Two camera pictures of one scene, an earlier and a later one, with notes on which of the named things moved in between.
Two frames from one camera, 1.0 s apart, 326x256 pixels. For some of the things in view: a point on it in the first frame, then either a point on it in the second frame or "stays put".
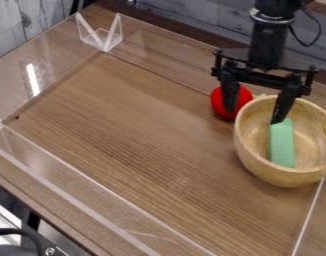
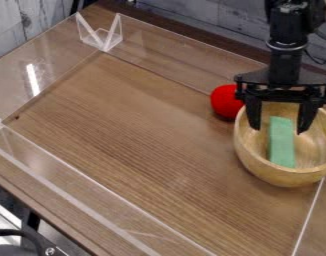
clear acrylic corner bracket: x=100 y=38 stays put
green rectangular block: x=281 y=143 stays put
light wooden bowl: x=313 y=123 stays put
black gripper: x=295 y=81 → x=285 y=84
